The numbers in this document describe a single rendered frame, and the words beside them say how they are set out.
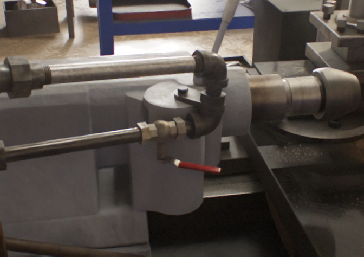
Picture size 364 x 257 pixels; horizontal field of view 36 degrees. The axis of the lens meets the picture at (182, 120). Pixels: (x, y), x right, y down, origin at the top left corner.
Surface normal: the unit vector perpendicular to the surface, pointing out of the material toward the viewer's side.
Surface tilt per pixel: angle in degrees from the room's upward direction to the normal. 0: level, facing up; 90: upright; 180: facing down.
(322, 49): 0
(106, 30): 90
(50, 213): 66
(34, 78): 81
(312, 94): 59
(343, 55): 90
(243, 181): 0
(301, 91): 53
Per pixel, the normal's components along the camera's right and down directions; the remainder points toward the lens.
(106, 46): 0.17, 0.46
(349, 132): 0.24, -0.22
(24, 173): 0.16, 0.13
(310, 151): 0.00, -0.88
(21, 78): 0.46, -0.17
